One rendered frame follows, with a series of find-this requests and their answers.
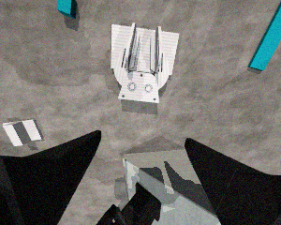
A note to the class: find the cyan flat bar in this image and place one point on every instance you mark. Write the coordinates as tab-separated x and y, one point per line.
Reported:
268	43

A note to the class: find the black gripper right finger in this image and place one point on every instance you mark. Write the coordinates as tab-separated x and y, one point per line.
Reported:
239	194

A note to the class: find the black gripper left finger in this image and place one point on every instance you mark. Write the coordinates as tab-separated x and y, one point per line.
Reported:
39	187

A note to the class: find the small teal block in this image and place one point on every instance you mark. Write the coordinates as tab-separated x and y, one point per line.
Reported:
67	8

